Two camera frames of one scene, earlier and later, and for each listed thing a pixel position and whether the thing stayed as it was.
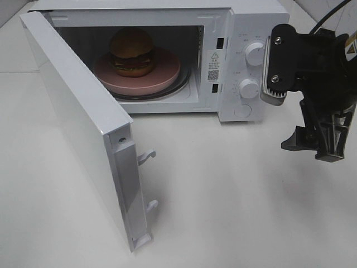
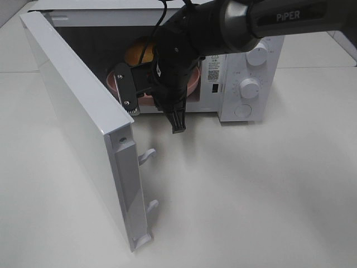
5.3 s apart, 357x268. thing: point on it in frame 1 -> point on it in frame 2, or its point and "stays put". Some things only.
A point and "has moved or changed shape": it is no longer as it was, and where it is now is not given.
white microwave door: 101,135 stays put
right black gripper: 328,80 -> 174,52
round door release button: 242,110 stays put
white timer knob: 249,88 stays put
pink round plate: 166,69 has moved or changed shape
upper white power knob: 255,53 stays put
